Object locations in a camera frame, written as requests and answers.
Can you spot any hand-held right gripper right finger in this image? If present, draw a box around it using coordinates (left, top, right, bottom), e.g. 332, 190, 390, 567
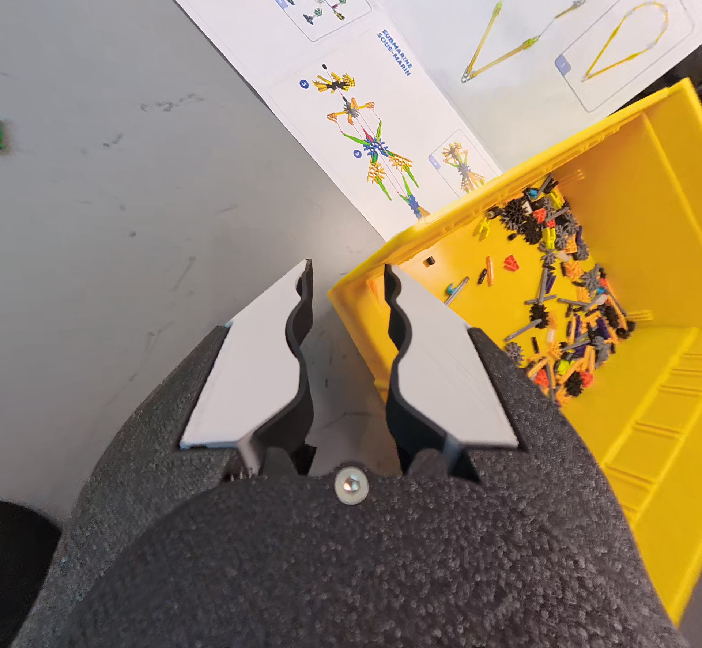
383, 263, 520, 450

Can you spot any yellow plastic bin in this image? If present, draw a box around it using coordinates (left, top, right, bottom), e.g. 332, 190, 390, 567
328, 78, 702, 627

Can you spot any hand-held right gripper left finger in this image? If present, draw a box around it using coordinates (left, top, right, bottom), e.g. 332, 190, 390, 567
179, 259, 314, 476

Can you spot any folded paper instruction sheet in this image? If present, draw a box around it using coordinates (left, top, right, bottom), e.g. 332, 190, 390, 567
126, 0, 702, 240

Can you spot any grey desk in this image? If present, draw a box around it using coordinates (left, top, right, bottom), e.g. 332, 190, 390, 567
0, 0, 405, 528

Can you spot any pile of black orange pieces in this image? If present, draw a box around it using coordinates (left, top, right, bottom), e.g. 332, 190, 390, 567
444, 173, 637, 404

